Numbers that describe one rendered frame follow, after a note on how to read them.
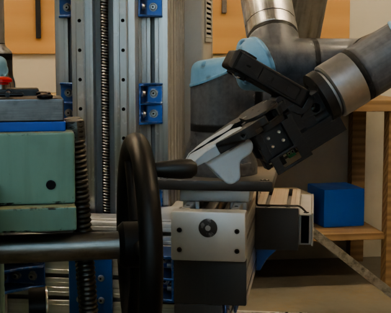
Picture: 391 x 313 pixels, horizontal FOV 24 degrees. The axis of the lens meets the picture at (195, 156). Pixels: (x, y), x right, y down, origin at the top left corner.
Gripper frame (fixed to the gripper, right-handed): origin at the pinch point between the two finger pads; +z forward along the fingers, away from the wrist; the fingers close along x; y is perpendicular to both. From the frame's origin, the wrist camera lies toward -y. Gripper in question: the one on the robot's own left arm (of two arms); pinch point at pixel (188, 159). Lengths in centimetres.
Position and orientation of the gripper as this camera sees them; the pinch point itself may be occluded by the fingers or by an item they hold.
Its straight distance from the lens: 115.7
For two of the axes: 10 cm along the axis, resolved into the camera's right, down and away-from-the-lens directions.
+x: -1.9, -1.1, 9.8
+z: -8.5, 5.1, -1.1
